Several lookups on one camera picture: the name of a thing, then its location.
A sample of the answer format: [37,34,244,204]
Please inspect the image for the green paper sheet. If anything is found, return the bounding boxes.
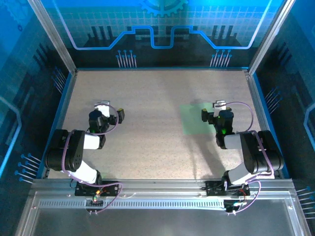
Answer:
[179,103,219,135]

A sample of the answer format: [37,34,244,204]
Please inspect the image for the blue table edge strip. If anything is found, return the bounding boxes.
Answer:
[36,70,74,179]
[252,72,291,179]

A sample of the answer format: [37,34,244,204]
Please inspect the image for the small LED circuit board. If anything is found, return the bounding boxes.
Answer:
[85,189,105,206]

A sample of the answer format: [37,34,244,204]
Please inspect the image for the grey metal plate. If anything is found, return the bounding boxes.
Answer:
[14,191,310,236]

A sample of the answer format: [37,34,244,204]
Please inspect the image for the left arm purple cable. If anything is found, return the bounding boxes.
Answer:
[61,104,124,214]

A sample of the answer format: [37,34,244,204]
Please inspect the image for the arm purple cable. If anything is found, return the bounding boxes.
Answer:
[61,104,124,214]
[225,101,275,214]

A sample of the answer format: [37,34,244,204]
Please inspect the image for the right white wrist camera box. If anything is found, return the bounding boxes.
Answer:
[213,100,226,118]

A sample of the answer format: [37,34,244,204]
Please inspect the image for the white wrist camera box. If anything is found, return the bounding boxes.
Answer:
[94,100,111,118]
[213,100,226,118]

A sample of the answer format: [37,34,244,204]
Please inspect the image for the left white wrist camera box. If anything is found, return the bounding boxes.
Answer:
[94,100,111,118]

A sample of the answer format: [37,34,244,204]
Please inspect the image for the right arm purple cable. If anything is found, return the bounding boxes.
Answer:
[225,101,275,214]

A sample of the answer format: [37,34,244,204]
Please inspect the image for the aluminium side rail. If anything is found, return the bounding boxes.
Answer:
[246,71,284,179]
[40,71,79,179]

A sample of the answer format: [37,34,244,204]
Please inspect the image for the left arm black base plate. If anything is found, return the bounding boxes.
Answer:
[75,180,121,197]

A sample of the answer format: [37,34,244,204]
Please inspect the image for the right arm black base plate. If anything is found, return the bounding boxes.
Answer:
[205,180,251,197]

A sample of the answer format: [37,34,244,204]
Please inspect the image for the aluminium cross rail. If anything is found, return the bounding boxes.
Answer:
[31,178,295,199]

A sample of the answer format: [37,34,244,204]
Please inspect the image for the white cable connector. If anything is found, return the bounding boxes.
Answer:
[224,200,248,212]

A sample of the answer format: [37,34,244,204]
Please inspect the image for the slotted grey cable duct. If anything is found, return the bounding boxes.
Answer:
[39,199,226,209]

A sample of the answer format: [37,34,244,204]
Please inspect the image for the aluminium frame post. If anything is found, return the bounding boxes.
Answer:
[26,0,78,76]
[247,0,297,76]

